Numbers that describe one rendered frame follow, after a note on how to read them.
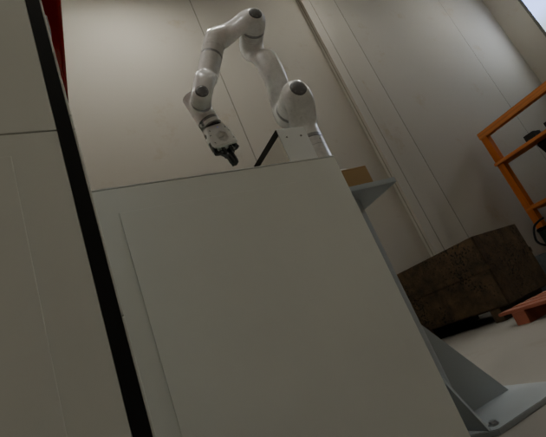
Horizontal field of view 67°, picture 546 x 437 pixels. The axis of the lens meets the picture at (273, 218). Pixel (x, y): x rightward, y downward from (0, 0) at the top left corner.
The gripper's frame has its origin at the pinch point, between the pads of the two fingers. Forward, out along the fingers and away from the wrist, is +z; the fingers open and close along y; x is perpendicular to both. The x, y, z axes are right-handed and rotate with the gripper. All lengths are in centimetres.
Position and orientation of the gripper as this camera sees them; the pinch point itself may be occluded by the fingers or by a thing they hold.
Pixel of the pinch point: (233, 159)
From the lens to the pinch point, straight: 156.3
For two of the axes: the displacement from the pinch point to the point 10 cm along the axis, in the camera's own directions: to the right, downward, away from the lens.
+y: 7.6, -3.7, 5.3
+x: -3.6, 4.4, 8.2
